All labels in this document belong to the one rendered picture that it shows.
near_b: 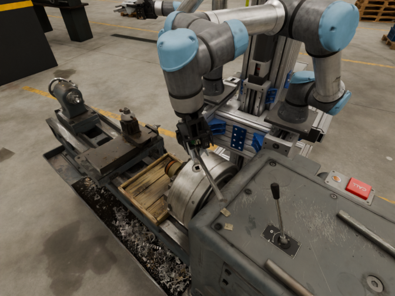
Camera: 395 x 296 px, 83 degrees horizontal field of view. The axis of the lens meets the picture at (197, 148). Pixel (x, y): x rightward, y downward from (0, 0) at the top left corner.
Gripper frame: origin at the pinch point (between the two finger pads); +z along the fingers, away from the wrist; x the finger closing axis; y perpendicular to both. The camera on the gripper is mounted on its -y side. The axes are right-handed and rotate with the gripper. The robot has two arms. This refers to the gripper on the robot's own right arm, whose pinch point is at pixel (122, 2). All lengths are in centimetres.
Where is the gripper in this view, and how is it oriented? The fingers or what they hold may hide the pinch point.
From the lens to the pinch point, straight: 158.6
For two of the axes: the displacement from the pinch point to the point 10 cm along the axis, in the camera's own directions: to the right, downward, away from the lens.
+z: -9.8, -1.5, 1.6
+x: 2.2, -7.5, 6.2
